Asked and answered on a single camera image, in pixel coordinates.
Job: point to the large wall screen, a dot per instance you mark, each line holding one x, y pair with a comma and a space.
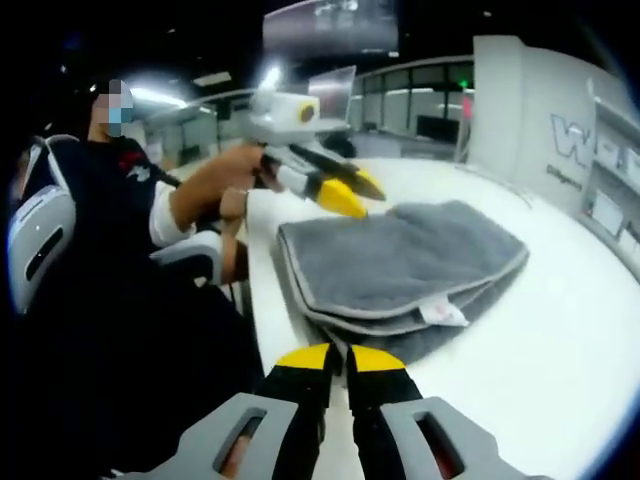
330, 25

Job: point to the pink paper sign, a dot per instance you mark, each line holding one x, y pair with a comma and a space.
467, 107

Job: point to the black monitor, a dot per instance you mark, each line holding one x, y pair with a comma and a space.
437, 127

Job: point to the ceiling light tube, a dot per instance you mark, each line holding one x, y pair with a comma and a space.
270, 77
160, 96

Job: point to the person's left hand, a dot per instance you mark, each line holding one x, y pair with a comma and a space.
240, 167

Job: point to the person's dark clothed torso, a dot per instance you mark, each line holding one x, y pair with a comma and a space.
125, 300

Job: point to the open laptop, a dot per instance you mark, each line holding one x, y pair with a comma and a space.
335, 92

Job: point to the white office chair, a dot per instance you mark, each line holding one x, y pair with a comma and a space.
40, 225

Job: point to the grey towel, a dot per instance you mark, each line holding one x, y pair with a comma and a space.
400, 250

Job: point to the grey shelf rack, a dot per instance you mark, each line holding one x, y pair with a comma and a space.
620, 116

